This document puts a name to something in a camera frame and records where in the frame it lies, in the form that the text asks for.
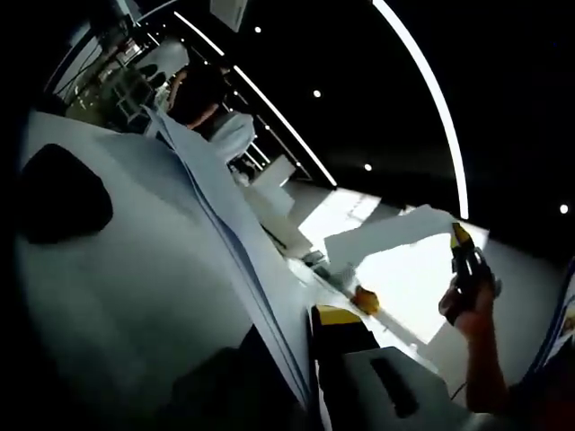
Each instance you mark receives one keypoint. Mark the white table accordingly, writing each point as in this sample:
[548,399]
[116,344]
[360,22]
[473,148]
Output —
[135,292]

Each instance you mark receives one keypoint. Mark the orange bag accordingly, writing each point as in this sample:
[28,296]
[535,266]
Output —
[366,300]

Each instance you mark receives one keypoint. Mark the person's right hand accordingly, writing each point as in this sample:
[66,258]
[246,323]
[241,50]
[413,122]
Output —
[476,319]

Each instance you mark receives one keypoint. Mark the white printer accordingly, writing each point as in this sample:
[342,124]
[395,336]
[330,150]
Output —
[287,233]

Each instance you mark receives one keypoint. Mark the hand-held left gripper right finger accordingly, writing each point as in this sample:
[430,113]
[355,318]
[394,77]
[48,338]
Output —
[359,386]

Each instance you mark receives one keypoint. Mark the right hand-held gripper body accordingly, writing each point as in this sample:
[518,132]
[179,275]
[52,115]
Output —
[476,287]

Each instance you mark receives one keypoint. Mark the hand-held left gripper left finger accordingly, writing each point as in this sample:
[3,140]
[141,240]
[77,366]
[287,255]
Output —
[242,395]

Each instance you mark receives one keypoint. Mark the black rounded object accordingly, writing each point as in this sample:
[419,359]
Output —
[63,193]

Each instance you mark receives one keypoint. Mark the ceiling air vent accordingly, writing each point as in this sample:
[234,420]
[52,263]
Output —
[229,13]

